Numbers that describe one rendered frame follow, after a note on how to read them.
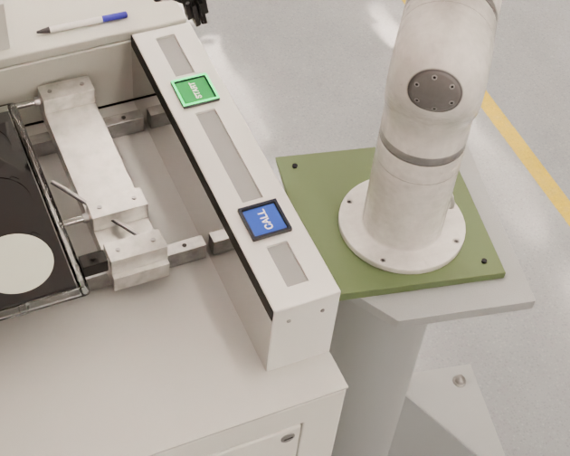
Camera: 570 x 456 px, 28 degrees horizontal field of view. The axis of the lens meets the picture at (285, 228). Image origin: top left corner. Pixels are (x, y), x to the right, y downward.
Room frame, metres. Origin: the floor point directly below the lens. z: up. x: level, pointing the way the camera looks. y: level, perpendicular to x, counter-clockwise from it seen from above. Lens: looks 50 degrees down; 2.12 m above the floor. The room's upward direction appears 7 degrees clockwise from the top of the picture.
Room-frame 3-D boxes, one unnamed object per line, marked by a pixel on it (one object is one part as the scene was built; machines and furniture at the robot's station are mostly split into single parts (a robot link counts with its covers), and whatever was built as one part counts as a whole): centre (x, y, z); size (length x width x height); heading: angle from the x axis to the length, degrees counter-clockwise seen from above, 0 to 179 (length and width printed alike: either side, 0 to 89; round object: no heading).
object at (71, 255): (1.02, 0.34, 0.90); 0.38 x 0.01 x 0.01; 29
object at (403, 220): (1.10, -0.17, 0.92); 0.19 x 0.19 x 0.18
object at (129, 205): (1.01, 0.24, 0.89); 0.08 x 0.03 x 0.03; 119
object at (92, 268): (0.91, 0.25, 0.90); 0.04 x 0.02 x 0.03; 119
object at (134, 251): (0.94, 0.20, 0.89); 0.08 x 0.03 x 0.03; 119
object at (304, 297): (1.08, 0.09, 0.89); 0.55 x 0.09 x 0.14; 29
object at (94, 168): (1.08, 0.27, 0.87); 0.36 x 0.08 x 0.03; 29
